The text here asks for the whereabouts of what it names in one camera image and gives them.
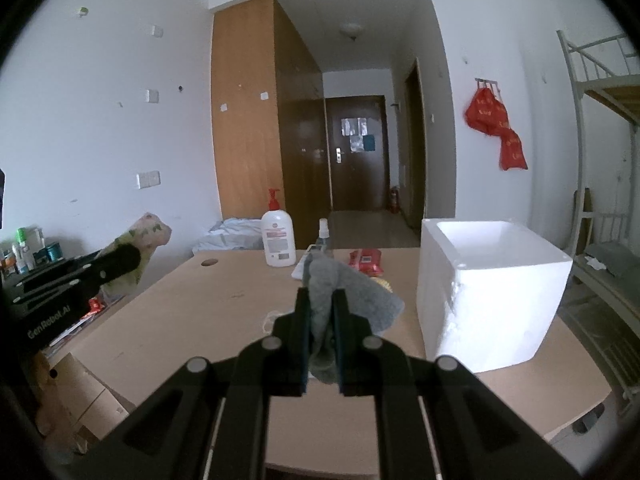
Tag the grey cloth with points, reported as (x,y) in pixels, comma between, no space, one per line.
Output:
(350,290)

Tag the wide white wall switch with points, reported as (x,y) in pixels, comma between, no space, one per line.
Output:
(148,180)

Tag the blue paper on door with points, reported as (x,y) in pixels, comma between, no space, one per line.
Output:
(367,143)

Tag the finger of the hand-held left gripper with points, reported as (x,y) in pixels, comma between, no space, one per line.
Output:
(117,261)

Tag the cardboard box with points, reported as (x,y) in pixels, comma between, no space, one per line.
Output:
(85,400)

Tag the dark brown entrance door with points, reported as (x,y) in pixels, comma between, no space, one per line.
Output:
(357,180)

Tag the dark brown side door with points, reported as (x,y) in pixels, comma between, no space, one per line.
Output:
(416,160)

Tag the brown wooden board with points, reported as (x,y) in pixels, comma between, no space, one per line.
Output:
(582,220)

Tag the stack of magazines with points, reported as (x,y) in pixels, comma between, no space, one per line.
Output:
(75,327)

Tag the metal wall hook rack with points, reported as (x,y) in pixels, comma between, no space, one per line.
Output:
(486,81)

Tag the white lotion bottle red pump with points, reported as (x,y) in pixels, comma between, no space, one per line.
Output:
(278,240)

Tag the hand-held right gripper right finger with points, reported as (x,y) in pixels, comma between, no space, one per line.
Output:
(340,342)

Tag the row of toiletry bottles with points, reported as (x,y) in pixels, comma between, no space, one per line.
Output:
(30,255)

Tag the white foam box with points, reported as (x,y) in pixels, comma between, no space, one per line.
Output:
(500,310)

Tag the grey paper on door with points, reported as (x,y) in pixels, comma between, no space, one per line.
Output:
(354,126)

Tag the grey bedding on bunk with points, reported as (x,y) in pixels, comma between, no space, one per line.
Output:
(612,255)

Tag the white remote control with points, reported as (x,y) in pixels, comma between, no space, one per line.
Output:
(299,270)

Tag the floral pillow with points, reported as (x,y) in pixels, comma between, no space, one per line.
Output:
(150,230)

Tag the red plastic bag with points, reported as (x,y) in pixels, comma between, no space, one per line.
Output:
(484,112)
(514,152)

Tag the small red snack packet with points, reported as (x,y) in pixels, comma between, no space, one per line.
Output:
(95,305)

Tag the red wet wipes packet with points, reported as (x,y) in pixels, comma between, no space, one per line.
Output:
(367,260)

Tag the metal bunk bed frame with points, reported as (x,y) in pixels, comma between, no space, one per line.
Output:
(580,110)

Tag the clear spray bottle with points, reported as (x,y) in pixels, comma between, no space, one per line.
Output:
(323,232)

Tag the wooden wardrobe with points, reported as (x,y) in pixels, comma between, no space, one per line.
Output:
(245,110)

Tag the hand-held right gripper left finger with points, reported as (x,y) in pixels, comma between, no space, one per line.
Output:
(303,340)

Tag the red fire extinguisher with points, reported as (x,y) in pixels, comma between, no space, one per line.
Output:
(394,201)

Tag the ceiling lamp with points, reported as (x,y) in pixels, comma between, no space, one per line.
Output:
(352,31)

